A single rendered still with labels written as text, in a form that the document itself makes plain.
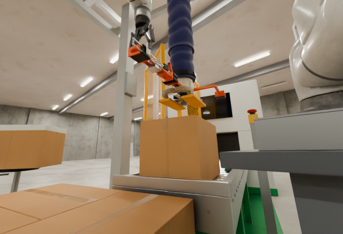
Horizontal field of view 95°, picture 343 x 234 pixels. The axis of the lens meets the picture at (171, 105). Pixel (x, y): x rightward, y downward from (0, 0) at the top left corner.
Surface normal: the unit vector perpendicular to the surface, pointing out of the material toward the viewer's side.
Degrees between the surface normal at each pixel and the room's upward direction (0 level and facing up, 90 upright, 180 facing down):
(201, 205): 90
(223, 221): 90
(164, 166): 90
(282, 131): 90
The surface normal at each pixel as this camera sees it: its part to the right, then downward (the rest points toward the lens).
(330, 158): -0.69, -0.18
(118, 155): -0.45, -0.22
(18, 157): 0.14, -0.26
